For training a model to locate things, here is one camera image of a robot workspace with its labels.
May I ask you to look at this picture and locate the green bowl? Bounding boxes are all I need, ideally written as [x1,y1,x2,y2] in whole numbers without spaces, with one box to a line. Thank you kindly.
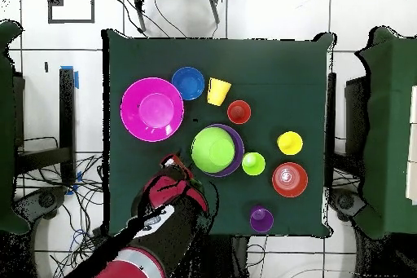
[191,126,236,174]

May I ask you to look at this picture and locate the pink bowl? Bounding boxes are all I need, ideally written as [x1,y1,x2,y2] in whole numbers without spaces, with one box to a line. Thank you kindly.
[120,77,185,143]

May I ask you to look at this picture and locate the purple bowl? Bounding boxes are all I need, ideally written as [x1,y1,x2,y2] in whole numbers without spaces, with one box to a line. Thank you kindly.
[204,123,245,179]

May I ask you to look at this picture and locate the green cup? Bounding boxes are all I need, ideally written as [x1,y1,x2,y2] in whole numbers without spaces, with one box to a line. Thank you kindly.
[241,151,266,177]

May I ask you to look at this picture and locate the orange cup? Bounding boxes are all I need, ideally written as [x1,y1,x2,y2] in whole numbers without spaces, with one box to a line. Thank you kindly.
[226,99,252,126]

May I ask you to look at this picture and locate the blue bowl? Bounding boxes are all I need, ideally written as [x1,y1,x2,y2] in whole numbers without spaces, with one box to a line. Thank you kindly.
[171,66,206,102]

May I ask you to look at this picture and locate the yellow ribbed cup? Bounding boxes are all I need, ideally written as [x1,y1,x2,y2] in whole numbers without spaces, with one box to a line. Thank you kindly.
[206,77,233,108]

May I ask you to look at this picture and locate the purple cup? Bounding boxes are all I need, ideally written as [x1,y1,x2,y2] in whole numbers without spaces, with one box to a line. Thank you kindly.
[249,205,275,234]

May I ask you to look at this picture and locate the tall yellow cup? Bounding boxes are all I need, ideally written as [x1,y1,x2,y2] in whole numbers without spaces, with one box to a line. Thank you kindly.
[276,130,304,157]

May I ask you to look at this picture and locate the black metal stand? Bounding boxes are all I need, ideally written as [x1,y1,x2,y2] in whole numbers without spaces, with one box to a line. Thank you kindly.
[14,67,77,188]

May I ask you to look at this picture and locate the orange bowl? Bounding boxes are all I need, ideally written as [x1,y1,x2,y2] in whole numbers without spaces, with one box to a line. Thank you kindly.
[271,161,309,199]

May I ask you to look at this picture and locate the blue tape strip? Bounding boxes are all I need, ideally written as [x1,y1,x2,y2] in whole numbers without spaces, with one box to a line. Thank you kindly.
[59,64,80,90]

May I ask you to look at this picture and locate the dark green tablecloth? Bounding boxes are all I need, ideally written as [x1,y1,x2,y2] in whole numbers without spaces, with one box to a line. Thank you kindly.
[101,29,336,238]

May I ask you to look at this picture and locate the neighbouring green-clothed table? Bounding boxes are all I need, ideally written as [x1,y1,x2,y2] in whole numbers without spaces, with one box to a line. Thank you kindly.
[0,20,32,236]
[353,25,417,240]

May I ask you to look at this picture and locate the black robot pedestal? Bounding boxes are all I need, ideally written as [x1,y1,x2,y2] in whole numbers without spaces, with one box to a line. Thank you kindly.
[208,235,250,278]

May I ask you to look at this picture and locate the grey robot pedestal leg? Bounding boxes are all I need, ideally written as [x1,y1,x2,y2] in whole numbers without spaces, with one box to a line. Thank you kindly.
[327,189,367,223]
[14,186,68,222]

